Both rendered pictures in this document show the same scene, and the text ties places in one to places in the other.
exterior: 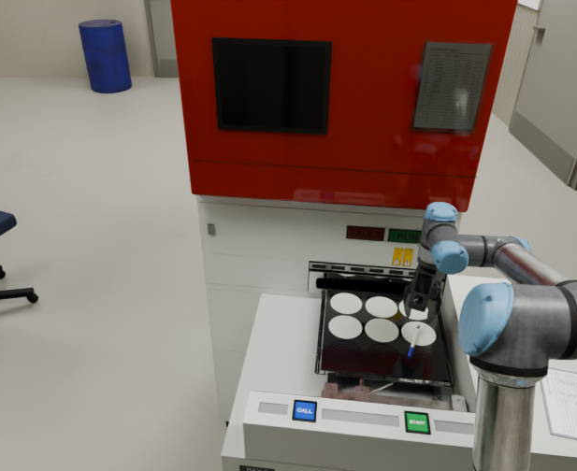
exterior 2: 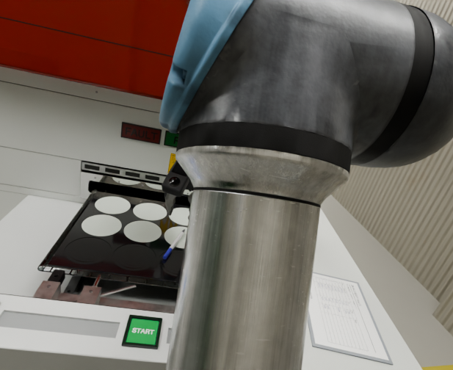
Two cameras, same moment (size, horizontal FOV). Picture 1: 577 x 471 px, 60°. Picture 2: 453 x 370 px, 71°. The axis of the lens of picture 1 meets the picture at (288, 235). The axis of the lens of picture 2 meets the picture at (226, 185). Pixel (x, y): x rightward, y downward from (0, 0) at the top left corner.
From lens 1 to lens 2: 0.71 m
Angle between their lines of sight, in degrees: 16
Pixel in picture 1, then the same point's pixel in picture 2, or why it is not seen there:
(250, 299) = (15, 201)
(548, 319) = (365, 11)
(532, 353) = (323, 92)
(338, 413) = (27, 318)
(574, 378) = (335, 283)
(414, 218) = not seen: hidden behind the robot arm
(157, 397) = not seen: outside the picture
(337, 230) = (111, 126)
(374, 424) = (77, 335)
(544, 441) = (305, 356)
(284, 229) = (53, 118)
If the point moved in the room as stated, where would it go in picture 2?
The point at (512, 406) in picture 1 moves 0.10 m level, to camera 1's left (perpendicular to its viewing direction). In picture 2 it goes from (263, 250) to (62, 234)
